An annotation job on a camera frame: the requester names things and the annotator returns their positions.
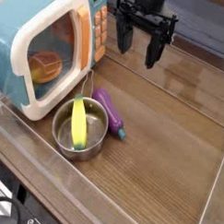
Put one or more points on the yellow toy banana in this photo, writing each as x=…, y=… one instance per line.
x=79, y=123

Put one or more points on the blue toy microwave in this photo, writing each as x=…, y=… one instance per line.
x=74, y=29

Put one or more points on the purple toy eggplant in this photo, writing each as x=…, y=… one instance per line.
x=116, y=124

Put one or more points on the orange turntable plate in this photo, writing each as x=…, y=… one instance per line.
x=45, y=66

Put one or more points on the silver metal pot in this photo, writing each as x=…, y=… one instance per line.
x=97, y=124

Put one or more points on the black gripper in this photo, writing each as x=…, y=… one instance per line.
x=154, y=12

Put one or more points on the clear acrylic barrier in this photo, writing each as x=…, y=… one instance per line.
x=64, y=191

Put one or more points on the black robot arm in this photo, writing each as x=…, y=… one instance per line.
x=143, y=25

